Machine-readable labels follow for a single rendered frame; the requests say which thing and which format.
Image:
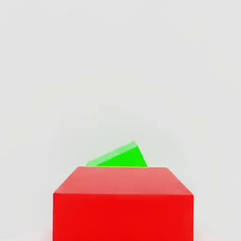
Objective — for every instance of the small green cube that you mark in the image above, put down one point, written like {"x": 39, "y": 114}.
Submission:
{"x": 125, "y": 158}

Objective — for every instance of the small red cube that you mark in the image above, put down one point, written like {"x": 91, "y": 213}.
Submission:
{"x": 123, "y": 210}

